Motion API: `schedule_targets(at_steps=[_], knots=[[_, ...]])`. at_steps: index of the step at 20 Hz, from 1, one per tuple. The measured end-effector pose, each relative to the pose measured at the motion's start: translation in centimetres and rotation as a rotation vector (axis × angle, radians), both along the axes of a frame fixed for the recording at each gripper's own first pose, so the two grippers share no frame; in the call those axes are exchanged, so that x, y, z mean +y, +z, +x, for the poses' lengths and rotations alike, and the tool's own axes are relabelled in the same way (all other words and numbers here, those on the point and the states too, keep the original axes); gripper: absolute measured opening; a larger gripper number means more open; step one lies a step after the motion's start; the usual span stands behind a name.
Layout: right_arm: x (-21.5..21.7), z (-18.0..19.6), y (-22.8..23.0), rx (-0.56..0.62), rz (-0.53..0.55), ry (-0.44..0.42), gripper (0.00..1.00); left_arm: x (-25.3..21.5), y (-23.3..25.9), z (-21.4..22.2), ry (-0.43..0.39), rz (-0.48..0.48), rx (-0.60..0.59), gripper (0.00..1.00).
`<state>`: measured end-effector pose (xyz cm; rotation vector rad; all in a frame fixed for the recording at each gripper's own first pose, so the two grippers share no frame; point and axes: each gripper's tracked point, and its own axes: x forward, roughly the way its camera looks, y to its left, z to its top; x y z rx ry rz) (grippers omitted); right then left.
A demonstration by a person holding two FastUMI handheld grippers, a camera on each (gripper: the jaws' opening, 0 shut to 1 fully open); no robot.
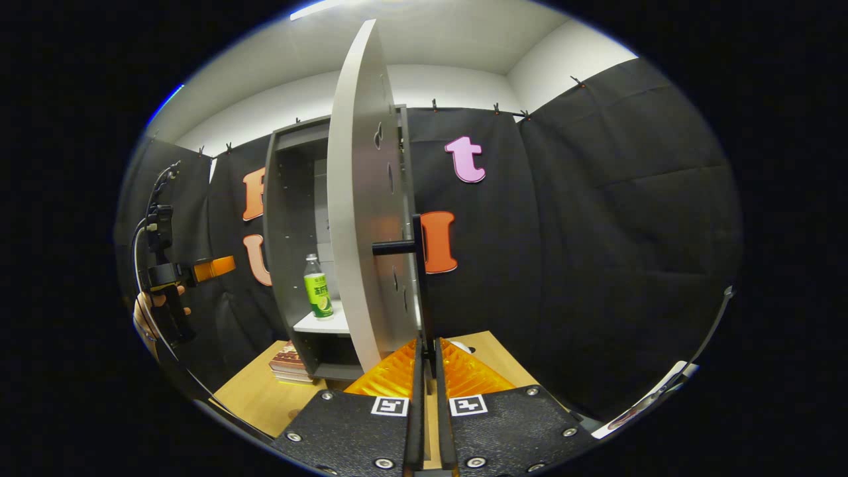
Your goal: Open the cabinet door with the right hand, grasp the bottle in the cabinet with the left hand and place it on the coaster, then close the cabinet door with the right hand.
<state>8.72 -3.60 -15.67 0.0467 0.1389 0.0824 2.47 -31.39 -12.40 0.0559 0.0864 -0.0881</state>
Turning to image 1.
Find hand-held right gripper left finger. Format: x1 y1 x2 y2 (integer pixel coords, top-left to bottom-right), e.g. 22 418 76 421
272 338 426 477

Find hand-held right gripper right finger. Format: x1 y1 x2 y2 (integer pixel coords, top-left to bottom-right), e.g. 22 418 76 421
434 337 600 477

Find green label bottle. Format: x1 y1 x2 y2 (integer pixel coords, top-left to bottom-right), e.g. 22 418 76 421
303 253 334 319

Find black door handle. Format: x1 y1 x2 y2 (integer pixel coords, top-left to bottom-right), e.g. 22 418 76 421
372 213 435 378

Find beige cabinet door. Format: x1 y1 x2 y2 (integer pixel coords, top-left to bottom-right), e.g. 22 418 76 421
327 19 425 375

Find grey cabinet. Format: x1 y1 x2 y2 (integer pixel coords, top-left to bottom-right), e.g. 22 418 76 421
263 105 415 382

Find white cabinet shelf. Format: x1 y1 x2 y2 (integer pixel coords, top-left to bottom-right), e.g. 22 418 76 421
293 299 350 335

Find brown cover book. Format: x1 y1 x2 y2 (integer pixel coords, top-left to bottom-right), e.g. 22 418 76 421
268 341 315 385

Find black backdrop cloth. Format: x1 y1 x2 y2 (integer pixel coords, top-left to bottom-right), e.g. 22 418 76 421
116 56 743 425

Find row of black cloth clips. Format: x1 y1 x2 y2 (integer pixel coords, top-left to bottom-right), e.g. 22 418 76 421
197 75 588 158

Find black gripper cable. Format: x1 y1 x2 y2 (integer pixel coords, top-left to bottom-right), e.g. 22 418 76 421
131 161 181 292

